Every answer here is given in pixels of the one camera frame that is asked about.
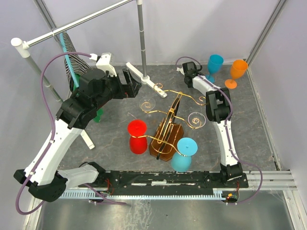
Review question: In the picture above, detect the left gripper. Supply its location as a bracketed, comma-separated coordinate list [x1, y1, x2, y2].
[94, 68, 142, 110]

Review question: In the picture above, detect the clear wine glass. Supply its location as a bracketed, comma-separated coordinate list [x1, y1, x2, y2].
[139, 97, 155, 117]
[188, 112, 206, 129]

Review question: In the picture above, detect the blue wine glass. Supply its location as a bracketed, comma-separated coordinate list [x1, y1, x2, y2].
[171, 138, 198, 172]
[206, 54, 224, 83]

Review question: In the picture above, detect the orange plastic wine glass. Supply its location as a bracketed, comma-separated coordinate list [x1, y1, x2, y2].
[225, 59, 248, 89]

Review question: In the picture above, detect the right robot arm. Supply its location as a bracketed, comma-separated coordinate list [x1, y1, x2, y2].
[177, 61, 243, 187]

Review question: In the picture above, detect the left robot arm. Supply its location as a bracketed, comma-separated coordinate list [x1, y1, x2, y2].
[14, 69, 142, 202]

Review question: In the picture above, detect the red plastic wine glass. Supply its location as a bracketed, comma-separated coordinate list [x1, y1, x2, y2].
[127, 119, 148, 155]

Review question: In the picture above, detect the white clothes rack stand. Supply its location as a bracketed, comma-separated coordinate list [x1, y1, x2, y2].
[10, 0, 167, 150]

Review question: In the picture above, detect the green plastic hanger piece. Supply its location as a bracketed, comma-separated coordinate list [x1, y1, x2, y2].
[71, 74, 104, 123]

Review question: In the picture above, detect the striped cloth on hanger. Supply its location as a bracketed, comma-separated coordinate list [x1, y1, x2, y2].
[59, 32, 90, 92]

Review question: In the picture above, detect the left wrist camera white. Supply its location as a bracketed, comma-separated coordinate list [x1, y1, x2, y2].
[89, 52, 117, 77]

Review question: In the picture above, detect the gold wire glass rack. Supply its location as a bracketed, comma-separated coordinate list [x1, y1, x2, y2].
[142, 90, 205, 161]

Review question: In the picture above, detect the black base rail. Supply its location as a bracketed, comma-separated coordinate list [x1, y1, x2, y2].
[89, 171, 248, 196]

